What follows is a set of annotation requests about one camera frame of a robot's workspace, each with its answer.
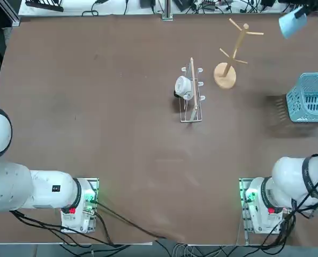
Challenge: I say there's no blue plastic cup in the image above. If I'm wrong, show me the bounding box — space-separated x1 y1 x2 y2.
278 6 308 40

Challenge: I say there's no blue plastic basket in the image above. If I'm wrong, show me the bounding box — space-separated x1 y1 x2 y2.
285 72 318 124

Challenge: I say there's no wooden cup rack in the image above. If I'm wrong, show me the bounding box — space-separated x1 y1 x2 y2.
213 18 264 90

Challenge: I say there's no white cup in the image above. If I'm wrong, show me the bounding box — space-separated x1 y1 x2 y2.
173 75 194 99

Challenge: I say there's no dark grey power adapter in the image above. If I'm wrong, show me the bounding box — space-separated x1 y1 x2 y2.
173 0 198 12

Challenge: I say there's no black metal stand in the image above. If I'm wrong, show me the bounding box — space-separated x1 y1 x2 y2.
25 0 65 13

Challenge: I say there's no white wire rack wooden rod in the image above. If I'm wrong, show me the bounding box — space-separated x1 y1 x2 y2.
179 56 206 124

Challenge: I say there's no camera mounting post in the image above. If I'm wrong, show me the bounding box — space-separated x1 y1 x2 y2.
162 0 173 17

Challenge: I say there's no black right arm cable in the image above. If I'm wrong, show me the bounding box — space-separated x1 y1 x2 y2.
290 153 318 215

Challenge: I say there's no black looped cable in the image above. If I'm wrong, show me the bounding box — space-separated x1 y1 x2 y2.
82 0 103 17

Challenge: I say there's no grey cable bundle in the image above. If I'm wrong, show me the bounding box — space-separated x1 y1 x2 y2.
171 242 204 257

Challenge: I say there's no long black table cable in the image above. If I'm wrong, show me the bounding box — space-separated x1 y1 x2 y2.
94 200 167 239

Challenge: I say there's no aluminium frame rail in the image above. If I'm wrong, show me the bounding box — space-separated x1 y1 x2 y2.
3 0 21 27

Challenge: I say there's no black floor cable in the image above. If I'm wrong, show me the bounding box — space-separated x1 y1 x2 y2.
9 210 115 246

